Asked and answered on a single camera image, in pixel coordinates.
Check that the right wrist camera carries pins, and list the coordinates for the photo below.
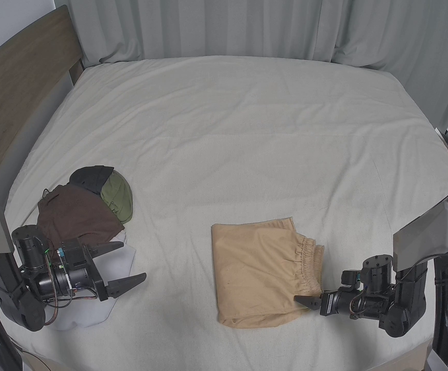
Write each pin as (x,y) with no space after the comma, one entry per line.
(350,278)

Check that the pale grey-green curtain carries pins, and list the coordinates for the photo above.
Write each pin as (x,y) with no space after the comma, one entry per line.
(208,14)
(401,21)

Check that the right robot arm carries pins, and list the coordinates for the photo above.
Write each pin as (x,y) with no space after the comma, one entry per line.
(428,230)

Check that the brown garment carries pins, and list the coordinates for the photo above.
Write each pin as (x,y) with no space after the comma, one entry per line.
(77,215)

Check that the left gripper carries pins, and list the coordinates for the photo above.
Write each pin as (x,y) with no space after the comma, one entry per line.
(77,282)

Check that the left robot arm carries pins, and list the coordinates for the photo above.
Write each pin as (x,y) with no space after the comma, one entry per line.
(23,303)

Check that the green garment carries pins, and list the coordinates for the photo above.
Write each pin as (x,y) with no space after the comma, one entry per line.
(119,199)

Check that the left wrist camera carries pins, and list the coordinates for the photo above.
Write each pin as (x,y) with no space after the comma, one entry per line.
(73,255)

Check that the black garment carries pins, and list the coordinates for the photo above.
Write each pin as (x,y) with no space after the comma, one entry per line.
(90,176)

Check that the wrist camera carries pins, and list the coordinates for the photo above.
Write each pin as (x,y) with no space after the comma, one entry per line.
(73,255)
(350,278)

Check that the bed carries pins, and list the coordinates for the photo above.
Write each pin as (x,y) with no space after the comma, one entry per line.
(247,130)

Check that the white garment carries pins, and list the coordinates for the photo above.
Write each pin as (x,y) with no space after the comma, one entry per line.
(92,315)

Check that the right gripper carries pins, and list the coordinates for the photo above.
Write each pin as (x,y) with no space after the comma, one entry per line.
(343,303)

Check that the beige shorts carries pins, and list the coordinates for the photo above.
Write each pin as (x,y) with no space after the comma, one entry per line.
(254,269)

